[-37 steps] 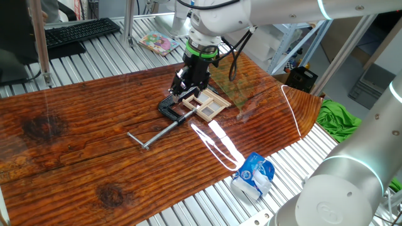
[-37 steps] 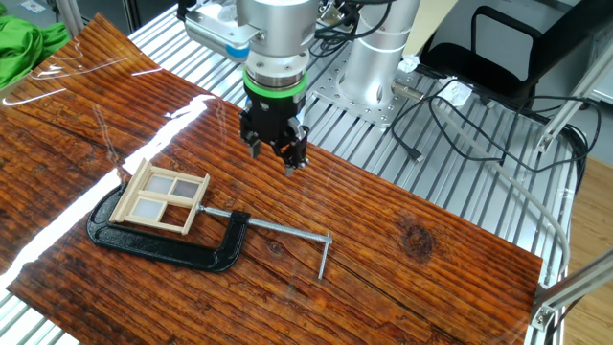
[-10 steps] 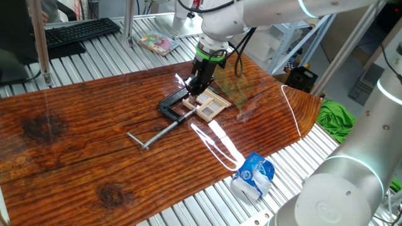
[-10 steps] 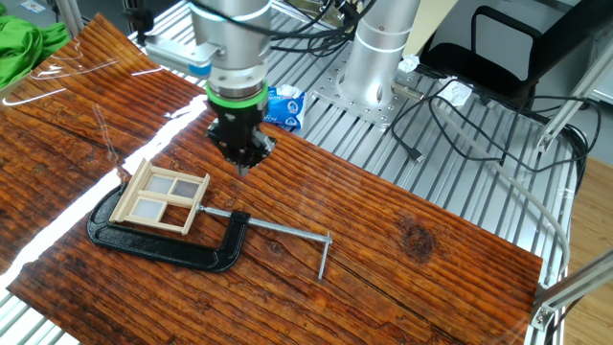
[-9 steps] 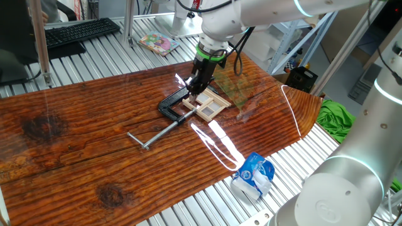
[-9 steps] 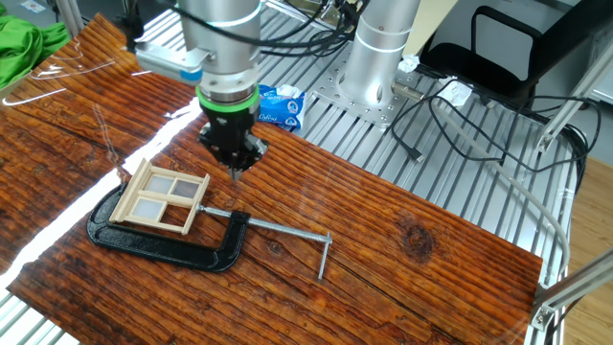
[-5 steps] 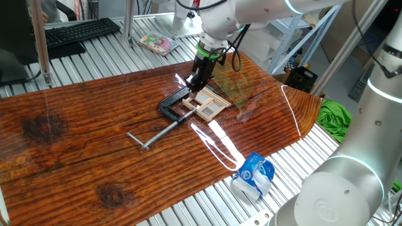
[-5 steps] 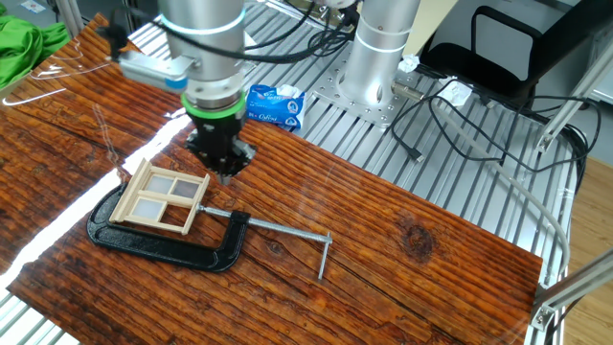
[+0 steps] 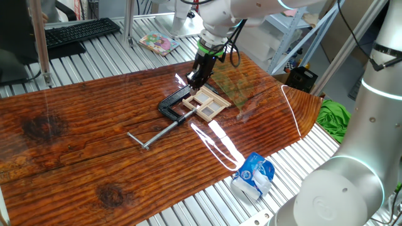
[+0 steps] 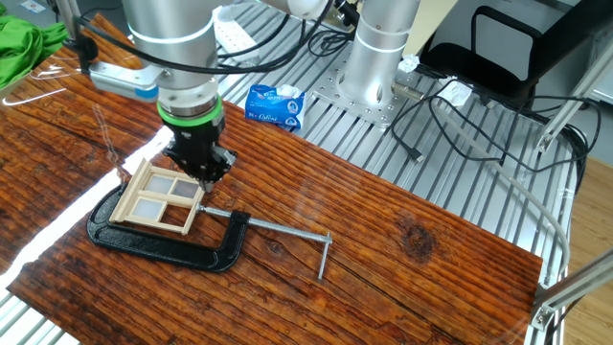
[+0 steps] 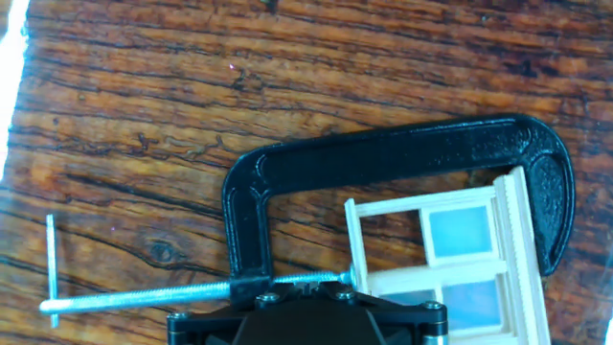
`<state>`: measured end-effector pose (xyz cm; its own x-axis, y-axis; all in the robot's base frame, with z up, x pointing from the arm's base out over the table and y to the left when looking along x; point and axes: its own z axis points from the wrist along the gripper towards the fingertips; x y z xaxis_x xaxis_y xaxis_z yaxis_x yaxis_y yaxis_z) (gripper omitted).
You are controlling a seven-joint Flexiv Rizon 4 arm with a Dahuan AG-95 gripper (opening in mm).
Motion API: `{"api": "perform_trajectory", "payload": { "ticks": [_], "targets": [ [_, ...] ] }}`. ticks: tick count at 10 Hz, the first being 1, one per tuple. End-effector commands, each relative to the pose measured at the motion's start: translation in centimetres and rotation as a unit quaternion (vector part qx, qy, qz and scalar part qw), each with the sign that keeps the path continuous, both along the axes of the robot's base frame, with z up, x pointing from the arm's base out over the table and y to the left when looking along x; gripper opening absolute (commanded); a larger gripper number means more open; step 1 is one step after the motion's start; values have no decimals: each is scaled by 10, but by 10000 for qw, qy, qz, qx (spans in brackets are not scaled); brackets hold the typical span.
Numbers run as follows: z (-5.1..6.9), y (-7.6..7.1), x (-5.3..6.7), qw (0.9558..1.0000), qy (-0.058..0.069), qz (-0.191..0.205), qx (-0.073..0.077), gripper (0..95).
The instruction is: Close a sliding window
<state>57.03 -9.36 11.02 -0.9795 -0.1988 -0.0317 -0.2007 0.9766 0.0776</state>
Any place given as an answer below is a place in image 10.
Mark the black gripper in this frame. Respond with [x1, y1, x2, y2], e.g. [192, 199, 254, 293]
[162, 122, 238, 193]

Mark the miniature wooden sliding window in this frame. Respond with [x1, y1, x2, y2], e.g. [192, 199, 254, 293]
[108, 157, 206, 236]

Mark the blue tissue pack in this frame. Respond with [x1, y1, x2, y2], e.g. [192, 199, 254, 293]
[243, 83, 307, 130]

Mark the black C-clamp with steel screw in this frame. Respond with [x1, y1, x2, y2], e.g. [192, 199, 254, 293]
[85, 183, 334, 282]

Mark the white power strip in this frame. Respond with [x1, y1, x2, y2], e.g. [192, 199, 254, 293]
[213, 4, 262, 63]

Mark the glossy wood grain mat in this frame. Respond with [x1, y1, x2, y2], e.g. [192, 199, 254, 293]
[0, 11, 545, 345]

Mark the green cloth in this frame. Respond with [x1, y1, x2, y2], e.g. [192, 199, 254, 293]
[0, 13, 71, 92]

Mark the black office chair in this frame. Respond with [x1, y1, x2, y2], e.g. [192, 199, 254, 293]
[419, 0, 613, 104]

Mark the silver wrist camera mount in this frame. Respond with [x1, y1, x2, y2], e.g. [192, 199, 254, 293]
[88, 60, 162, 103]

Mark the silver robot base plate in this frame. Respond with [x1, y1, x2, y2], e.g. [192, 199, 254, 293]
[310, 45, 422, 130]

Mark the coiled black cable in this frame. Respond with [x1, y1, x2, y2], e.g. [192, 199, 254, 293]
[306, 28, 355, 59]

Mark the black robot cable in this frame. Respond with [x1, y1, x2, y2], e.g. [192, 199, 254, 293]
[61, 0, 336, 78]

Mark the black USB cable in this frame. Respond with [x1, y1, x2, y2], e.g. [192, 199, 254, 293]
[390, 79, 602, 173]

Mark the grey hose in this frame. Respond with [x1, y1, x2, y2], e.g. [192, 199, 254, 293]
[430, 103, 572, 288]

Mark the aluminium frame strut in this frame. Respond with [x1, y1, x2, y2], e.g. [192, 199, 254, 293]
[529, 247, 613, 333]
[534, 40, 613, 154]

